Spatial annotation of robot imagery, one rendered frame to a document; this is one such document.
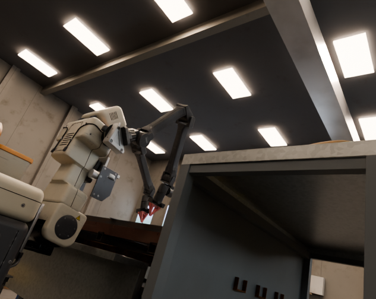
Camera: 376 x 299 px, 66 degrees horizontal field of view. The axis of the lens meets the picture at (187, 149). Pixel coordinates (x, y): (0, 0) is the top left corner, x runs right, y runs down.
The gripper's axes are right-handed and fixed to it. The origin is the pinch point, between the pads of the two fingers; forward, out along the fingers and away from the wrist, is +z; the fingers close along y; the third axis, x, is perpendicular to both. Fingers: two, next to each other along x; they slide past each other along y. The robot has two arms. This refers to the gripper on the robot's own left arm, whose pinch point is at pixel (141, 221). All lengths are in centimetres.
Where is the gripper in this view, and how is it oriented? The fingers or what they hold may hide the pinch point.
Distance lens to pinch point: 221.5
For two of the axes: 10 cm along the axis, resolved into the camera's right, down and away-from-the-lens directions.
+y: -8.1, 2.6, 5.3
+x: -5.9, -4.7, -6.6
